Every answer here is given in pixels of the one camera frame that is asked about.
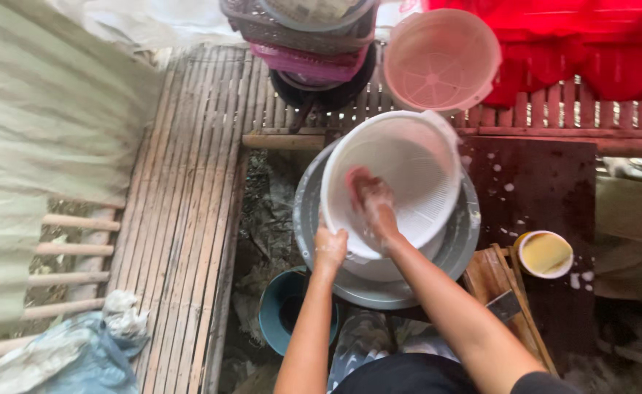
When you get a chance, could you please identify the person's right hand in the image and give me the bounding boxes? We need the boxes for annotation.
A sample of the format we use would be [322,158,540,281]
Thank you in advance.
[348,171,402,254]

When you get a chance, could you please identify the person's left hand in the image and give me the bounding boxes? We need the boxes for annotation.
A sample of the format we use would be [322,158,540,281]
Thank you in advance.
[313,221,349,274]

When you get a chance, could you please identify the pink scrubbing sponge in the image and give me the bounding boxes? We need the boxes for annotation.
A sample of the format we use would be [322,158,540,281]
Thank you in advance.
[345,166,374,198]

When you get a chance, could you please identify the white plastic colander basket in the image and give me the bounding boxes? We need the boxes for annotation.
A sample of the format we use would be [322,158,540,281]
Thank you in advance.
[320,109,464,283]

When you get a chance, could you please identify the teal plastic bucket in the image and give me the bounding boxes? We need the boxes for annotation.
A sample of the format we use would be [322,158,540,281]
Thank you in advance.
[259,266,339,356]

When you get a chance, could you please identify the black cooking pan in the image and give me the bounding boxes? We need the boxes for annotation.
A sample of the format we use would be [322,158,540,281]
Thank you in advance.
[270,43,379,134]

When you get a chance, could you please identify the grey metal wash basin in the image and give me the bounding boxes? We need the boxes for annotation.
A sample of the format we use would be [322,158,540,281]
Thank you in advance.
[293,140,482,310]

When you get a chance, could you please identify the person's patterned shorts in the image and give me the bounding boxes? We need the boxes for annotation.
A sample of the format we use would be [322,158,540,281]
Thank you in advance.
[326,310,459,391]

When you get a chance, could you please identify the bamboo slat platform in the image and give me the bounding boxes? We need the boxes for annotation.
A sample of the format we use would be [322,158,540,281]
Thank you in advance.
[105,45,398,394]

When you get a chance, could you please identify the pink plastic colander basket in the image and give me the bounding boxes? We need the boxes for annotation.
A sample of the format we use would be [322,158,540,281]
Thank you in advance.
[382,8,502,115]

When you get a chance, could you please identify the stack of plastic baskets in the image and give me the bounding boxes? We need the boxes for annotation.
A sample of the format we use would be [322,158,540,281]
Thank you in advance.
[219,0,381,84]

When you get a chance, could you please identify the wooden stool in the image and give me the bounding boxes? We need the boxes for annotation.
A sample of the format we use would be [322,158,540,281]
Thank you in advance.
[461,243,559,378]

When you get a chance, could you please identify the dark wooden board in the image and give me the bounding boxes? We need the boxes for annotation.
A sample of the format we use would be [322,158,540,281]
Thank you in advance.
[458,136,599,373]

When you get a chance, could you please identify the person's black shirt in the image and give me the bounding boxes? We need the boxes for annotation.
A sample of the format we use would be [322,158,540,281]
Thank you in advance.
[332,352,584,394]

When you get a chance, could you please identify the yellow soap tub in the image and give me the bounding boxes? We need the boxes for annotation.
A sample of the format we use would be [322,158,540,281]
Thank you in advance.
[514,230,575,280]

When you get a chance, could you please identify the white crumpled rag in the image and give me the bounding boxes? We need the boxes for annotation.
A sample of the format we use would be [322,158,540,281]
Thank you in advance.
[101,290,151,344]

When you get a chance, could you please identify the red cloth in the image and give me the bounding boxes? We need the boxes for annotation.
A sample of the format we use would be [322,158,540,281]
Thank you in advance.
[423,0,642,108]

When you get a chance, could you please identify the blue plastic bag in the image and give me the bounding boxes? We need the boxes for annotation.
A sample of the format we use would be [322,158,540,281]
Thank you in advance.
[0,312,150,394]

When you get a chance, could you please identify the green tarp curtain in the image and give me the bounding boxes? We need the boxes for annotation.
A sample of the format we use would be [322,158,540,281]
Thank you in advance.
[0,0,164,340]

